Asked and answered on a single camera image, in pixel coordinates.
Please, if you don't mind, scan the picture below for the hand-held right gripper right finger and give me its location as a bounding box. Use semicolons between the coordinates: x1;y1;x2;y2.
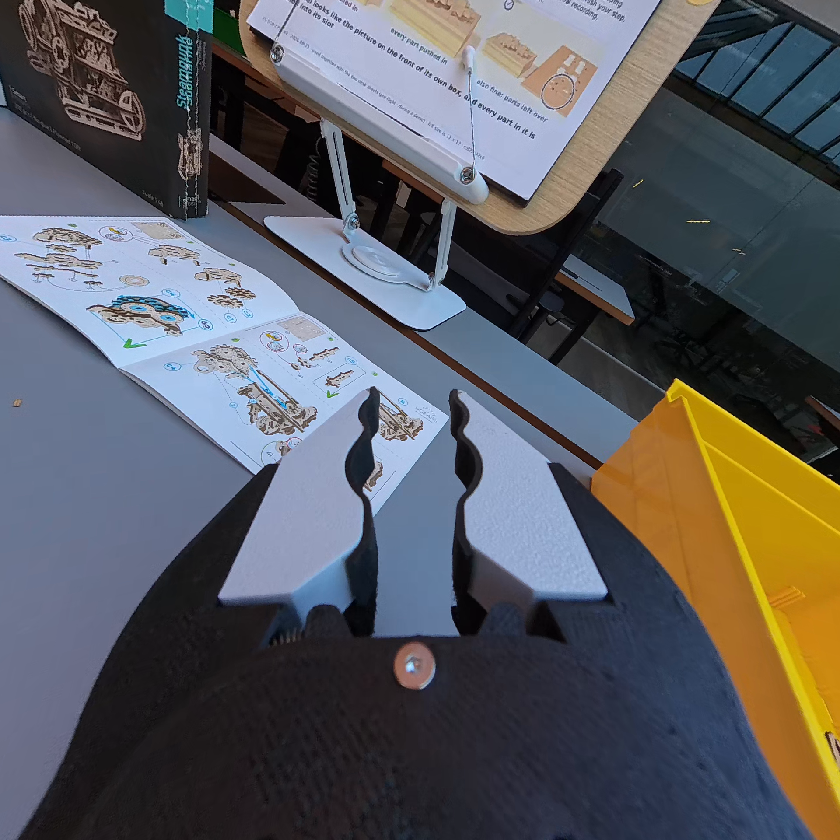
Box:
448;388;609;636

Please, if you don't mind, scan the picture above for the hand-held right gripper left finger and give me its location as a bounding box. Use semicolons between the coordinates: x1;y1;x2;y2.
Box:
218;386;382;634

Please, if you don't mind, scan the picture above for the black model kit box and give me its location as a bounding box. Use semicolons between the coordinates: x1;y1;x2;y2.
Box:
0;0;215;221

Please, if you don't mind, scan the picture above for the yellow plastic bin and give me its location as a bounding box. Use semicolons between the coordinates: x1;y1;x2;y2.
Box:
591;378;840;840

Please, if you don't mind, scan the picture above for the grey background table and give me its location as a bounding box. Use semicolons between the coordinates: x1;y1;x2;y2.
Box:
554;252;637;365

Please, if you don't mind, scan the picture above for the wooden board document stand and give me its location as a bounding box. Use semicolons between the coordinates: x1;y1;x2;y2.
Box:
238;0;723;331

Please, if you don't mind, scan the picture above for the white instruction booklet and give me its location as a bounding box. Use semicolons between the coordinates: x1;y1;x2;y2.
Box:
0;215;450;516

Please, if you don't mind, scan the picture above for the printed instruction sheet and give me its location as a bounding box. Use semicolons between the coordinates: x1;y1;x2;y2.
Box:
246;0;664;201

